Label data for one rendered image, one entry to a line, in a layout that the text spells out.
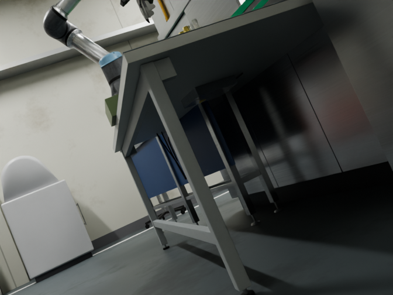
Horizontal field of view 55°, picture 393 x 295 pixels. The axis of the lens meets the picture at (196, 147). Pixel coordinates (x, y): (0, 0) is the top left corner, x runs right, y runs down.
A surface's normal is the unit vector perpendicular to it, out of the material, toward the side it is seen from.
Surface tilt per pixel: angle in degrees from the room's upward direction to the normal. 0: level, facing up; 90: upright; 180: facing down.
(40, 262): 90
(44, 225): 90
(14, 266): 90
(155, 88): 90
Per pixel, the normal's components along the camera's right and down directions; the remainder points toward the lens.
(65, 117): 0.23, -0.17
